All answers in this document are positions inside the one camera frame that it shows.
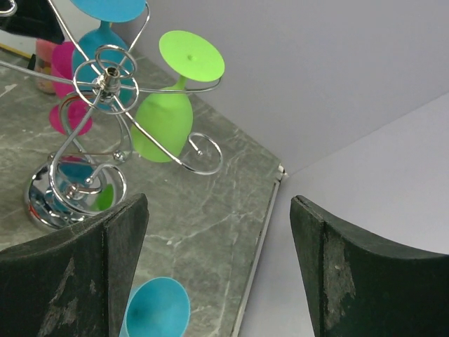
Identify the small whiteboard with wooden frame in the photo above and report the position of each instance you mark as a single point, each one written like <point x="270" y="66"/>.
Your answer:
<point x="16" y="44"/>

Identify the blue wine glass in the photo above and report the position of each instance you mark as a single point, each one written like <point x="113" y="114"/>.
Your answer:
<point x="158" y="307"/>
<point x="108" y="11"/>

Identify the small pink bottle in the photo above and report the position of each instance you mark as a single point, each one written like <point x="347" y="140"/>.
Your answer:
<point x="43" y="53"/>

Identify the pink wine glass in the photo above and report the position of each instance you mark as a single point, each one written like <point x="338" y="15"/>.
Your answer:
<point x="61" y="66"/>

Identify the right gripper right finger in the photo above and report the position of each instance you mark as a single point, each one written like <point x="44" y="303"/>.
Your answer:
<point x="358" y="283"/>

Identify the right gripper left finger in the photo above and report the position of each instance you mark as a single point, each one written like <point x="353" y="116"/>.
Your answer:
<point x="75" y="281"/>

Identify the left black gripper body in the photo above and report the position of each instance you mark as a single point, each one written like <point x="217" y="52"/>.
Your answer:
<point x="31" y="18"/>

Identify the chrome wine glass rack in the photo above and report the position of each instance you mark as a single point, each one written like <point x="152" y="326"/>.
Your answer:
<point x="74" y="184"/>

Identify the green wine glass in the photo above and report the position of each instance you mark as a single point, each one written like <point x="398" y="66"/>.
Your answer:
<point x="168" y="117"/>

